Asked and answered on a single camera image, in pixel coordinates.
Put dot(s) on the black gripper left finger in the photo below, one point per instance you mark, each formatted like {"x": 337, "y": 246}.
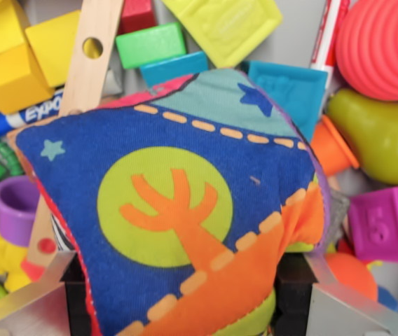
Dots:
{"x": 27, "y": 308}

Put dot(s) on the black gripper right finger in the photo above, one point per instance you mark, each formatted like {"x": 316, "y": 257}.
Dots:
{"x": 342, "y": 311}

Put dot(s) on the fabric cube with fish print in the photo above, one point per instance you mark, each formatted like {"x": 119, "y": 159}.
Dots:
{"x": 171, "y": 210}

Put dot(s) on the orange ball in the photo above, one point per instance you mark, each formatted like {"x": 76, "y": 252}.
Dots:
{"x": 349, "y": 276}

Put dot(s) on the blue plastic toy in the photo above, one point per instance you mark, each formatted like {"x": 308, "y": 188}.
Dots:
{"x": 388, "y": 299}

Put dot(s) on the yellow rubber duck toy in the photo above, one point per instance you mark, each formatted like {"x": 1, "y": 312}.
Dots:
{"x": 3, "y": 252}

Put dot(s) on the magenta embossed rubber block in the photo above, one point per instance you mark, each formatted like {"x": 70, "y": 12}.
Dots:
{"x": 388, "y": 224}

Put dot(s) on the purple plastic cup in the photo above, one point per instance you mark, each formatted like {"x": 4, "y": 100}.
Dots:
{"x": 13, "y": 210}

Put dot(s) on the orange plastic cup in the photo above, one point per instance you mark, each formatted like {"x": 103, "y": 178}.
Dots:
{"x": 332, "y": 147}

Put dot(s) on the olive green toy pear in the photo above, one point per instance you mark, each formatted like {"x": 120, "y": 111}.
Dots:
{"x": 384, "y": 140}

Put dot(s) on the blue Expo marker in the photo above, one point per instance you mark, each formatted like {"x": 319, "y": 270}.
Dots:
{"x": 20, "y": 117}

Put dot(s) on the teal embossed rubber block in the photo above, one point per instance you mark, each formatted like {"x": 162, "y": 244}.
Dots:
{"x": 297, "y": 94}

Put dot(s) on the wooden strip with holes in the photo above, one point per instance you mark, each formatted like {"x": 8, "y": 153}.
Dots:
{"x": 83, "y": 77}

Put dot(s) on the coral ribbed toy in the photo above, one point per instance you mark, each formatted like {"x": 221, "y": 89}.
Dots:
{"x": 384, "y": 49}

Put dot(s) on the red and white marker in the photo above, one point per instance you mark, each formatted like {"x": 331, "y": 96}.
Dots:
{"x": 321, "y": 45}

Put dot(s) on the flat teal wooden block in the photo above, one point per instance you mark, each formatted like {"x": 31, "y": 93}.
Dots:
{"x": 171, "y": 71}

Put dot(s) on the green wooden block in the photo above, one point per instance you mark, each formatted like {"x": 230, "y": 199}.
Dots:
{"x": 150, "y": 45}

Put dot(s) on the yellow-green embossed rubber block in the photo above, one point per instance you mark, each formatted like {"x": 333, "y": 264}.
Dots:
{"x": 227, "y": 24}

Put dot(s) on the small red wooden block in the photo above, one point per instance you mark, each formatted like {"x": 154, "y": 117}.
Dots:
{"x": 136, "y": 15}

